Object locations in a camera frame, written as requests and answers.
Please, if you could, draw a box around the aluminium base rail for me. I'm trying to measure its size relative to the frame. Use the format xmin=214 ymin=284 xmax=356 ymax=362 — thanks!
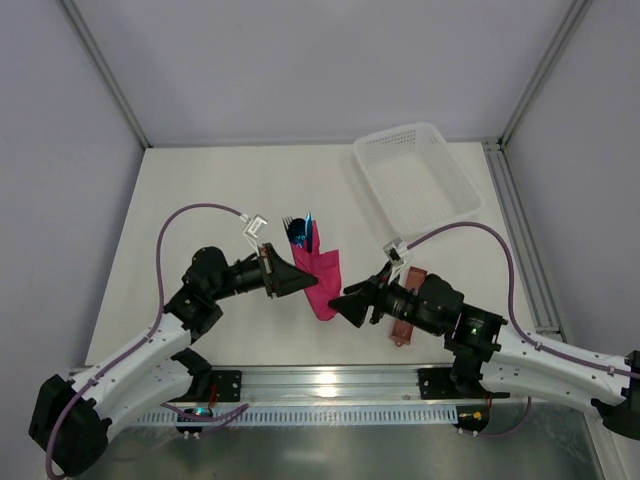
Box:
xmin=64 ymin=363 xmax=516 ymax=404

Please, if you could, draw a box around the left aluminium frame post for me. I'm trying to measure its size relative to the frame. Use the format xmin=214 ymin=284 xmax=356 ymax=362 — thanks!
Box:
xmin=57 ymin=0 xmax=152 ymax=150

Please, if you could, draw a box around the white slotted cable duct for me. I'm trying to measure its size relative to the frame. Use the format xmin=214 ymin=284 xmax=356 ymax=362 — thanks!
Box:
xmin=124 ymin=405 xmax=459 ymax=427

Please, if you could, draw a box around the controller board black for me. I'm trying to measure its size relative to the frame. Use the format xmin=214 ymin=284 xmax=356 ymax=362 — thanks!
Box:
xmin=176 ymin=407 xmax=213 ymax=440
xmin=453 ymin=411 xmax=490 ymax=437

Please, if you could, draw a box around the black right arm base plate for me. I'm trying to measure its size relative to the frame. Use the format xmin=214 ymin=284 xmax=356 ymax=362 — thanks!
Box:
xmin=417 ymin=366 xmax=511 ymax=400

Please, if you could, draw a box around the right side aluminium rail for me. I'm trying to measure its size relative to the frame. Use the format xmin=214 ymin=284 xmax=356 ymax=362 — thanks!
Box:
xmin=482 ymin=138 xmax=562 ymax=336

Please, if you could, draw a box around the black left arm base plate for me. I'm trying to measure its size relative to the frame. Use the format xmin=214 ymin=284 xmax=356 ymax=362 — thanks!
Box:
xmin=173 ymin=369 xmax=242 ymax=404

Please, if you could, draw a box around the white plastic basket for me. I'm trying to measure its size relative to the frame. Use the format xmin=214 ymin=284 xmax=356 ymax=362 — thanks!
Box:
xmin=353 ymin=122 xmax=484 ymax=238

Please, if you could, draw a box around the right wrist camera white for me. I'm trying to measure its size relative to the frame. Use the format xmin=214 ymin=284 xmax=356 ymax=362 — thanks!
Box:
xmin=383 ymin=238 xmax=412 ymax=282

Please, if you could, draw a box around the pink paper napkin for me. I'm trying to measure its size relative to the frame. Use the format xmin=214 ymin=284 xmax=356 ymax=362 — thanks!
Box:
xmin=291 ymin=220 xmax=342 ymax=322

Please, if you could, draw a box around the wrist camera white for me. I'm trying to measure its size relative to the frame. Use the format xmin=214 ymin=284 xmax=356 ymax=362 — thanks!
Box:
xmin=240 ymin=214 xmax=268 ymax=252
xmin=383 ymin=238 xmax=412 ymax=282

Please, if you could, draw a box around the left controller board black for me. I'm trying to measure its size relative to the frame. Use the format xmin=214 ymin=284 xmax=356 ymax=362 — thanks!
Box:
xmin=176 ymin=407 xmax=213 ymax=440

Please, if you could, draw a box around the right aluminium frame post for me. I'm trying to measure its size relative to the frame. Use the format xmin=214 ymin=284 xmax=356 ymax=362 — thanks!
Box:
xmin=498 ymin=0 xmax=593 ymax=149

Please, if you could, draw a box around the blue metallic fork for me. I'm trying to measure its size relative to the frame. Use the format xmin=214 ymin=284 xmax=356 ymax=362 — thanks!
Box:
xmin=282 ymin=216 xmax=293 ymax=238

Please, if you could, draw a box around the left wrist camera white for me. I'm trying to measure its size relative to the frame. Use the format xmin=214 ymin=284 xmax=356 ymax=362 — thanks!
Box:
xmin=240 ymin=214 xmax=268 ymax=252

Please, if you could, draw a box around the aluminium frame post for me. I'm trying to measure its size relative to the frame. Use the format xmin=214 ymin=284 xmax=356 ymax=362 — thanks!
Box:
xmin=498 ymin=0 xmax=593 ymax=149
xmin=57 ymin=0 xmax=152 ymax=150

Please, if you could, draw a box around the brown utensil tray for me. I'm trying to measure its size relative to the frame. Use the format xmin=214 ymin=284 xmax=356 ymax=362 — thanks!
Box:
xmin=389 ymin=266 xmax=427 ymax=348

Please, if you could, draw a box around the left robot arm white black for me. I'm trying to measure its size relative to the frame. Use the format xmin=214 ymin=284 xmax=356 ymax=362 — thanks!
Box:
xmin=28 ymin=244 xmax=318 ymax=479

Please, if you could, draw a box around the right controller board black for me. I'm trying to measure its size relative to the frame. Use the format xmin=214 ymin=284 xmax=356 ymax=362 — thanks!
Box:
xmin=453 ymin=411 xmax=490 ymax=437

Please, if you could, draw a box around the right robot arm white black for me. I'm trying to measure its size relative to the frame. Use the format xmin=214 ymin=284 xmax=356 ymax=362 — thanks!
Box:
xmin=329 ymin=274 xmax=639 ymax=440

